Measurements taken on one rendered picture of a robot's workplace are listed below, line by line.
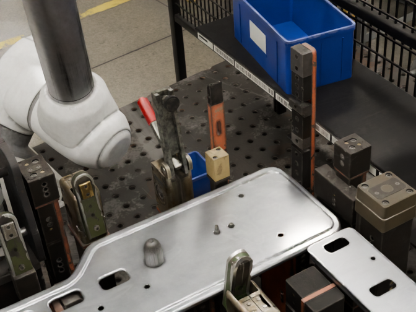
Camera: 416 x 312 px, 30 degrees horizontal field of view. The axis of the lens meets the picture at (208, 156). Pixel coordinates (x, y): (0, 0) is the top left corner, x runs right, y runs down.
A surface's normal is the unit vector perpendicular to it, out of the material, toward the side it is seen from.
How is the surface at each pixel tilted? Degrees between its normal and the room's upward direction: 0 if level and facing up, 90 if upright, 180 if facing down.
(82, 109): 66
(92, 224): 78
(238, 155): 0
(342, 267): 0
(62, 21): 105
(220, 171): 90
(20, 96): 56
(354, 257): 0
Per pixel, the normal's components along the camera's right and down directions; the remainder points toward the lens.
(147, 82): -0.07, -0.79
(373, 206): -0.86, 0.33
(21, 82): -0.29, -0.18
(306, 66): 0.50, 0.50
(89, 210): 0.48, 0.32
